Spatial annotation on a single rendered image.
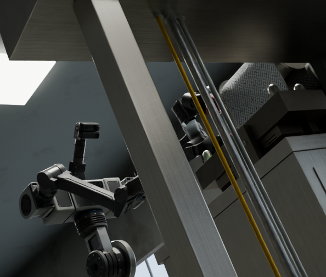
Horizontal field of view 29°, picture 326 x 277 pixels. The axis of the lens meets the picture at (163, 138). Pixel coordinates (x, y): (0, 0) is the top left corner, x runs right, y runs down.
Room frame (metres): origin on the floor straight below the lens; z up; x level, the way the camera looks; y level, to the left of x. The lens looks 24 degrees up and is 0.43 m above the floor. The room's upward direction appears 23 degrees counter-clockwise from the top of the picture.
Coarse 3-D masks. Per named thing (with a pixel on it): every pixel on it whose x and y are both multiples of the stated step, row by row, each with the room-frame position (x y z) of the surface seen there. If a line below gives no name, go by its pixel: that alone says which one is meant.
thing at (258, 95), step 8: (272, 72) 1.62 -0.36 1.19; (264, 80) 1.65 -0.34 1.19; (272, 80) 1.63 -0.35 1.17; (280, 80) 1.61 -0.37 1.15; (256, 88) 1.68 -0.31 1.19; (264, 88) 1.66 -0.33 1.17; (280, 88) 1.62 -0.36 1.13; (288, 88) 1.61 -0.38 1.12; (248, 96) 1.71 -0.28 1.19; (256, 96) 1.69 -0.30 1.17; (264, 96) 1.67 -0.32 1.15; (240, 104) 1.74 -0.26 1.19; (248, 104) 1.72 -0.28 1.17; (256, 104) 1.70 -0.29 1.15; (232, 112) 1.78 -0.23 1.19; (240, 112) 1.76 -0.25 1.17; (248, 112) 1.73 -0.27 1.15; (240, 120) 1.77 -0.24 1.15
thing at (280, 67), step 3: (276, 63) 1.62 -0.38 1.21; (279, 63) 1.62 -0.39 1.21; (279, 66) 1.63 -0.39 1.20; (282, 66) 1.63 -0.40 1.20; (279, 69) 1.64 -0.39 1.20; (282, 69) 1.64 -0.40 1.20; (285, 69) 1.64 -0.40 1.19; (288, 69) 1.65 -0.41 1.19; (291, 69) 1.66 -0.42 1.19; (282, 72) 1.65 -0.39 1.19; (285, 72) 1.66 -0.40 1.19; (288, 72) 1.66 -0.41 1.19; (282, 75) 1.67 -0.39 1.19; (285, 75) 1.68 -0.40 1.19
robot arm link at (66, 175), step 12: (60, 168) 2.30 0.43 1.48; (48, 180) 2.26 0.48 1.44; (60, 180) 2.26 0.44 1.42; (72, 180) 2.26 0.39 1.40; (72, 192) 2.28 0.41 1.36; (84, 192) 2.25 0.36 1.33; (96, 192) 2.22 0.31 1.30; (108, 192) 2.23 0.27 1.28; (108, 204) 2.22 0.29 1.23; (120, 204) 2.18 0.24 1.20; (132, 204) 2.24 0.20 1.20
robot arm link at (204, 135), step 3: (198, 123) 2.42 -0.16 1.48; (198, 126) 2.39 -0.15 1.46; (201, 129) 2.44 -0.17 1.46; (201, 132) 2.40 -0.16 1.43; (204, 132) 2.42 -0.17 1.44; (186, 135) 2.45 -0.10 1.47; (201, 135) 2.37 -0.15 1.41; (204, 135) 2.39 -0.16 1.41; (183, 138) 2.46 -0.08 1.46; (186, 138) 2.45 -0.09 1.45; (180, 141) 2.47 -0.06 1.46; (183, 141) 2.46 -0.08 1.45; (186, 141) 2.46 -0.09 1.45; (183, 144) 2.47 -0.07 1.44; (135, 171) 2.63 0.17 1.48; (135, 174) 2.64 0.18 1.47
